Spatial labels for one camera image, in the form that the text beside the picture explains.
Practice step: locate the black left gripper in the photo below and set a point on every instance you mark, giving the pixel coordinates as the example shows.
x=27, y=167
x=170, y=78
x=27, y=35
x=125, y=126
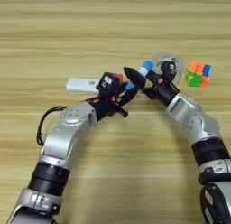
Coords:
x=105, y=105

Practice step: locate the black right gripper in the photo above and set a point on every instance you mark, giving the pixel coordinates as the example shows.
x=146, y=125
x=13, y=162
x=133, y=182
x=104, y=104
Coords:
x=162, y=92

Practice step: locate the clear tape roll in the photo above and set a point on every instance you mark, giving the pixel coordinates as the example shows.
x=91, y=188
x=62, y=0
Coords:
x=180, y=68

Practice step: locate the white rectangular box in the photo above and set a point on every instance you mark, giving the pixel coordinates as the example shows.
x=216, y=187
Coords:
x=81, y=85

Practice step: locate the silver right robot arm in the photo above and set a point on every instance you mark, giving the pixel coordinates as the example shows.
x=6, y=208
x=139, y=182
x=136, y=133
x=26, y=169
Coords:
x=195, y=122

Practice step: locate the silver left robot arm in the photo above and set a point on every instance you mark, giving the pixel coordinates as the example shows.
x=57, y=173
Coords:
x=66, y=134

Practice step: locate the right gripper small black box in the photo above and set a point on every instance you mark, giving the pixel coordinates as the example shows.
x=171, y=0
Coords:
x=168, y=71

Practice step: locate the gripper small black box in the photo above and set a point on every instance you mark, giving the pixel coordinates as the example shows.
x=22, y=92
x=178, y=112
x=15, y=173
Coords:
x=107, y=82
x=168, y=71

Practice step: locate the left gripper small black box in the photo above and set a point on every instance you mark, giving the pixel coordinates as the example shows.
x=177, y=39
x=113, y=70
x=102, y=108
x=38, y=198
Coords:
x=107, y=82

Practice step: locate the colourful puzzle cube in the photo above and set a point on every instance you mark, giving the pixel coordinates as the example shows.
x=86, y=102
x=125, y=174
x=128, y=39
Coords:
x=198, y=74

